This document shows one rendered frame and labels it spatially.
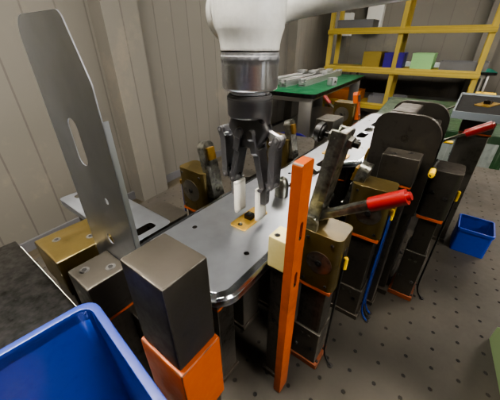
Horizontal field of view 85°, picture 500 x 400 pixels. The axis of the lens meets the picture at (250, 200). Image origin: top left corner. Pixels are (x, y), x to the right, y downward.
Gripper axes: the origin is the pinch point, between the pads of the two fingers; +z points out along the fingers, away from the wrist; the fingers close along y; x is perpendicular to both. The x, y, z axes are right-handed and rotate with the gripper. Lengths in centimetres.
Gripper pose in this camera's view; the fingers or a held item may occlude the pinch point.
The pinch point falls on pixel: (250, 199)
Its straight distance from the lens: 54.5
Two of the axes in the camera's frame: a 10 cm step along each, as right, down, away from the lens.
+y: -8.0, -3.0, 5.2
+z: 0.0, 8.7, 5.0
